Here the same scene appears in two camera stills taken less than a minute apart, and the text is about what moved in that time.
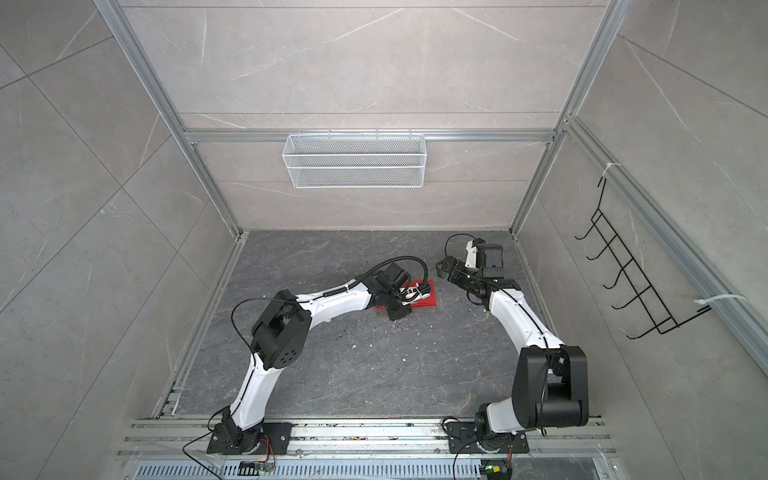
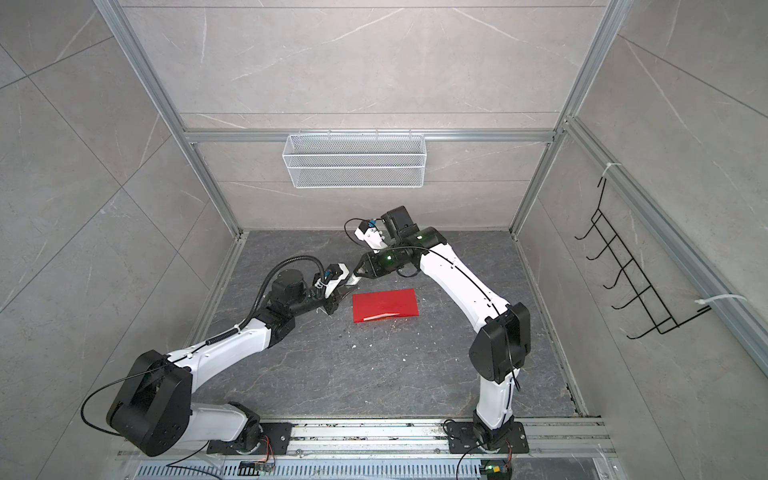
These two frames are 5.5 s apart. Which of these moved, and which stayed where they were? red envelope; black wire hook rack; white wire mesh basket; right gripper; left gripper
Moved: right gripper; red envelope; left gripper
Stayed: white wire mesh basket; black wire hook rack
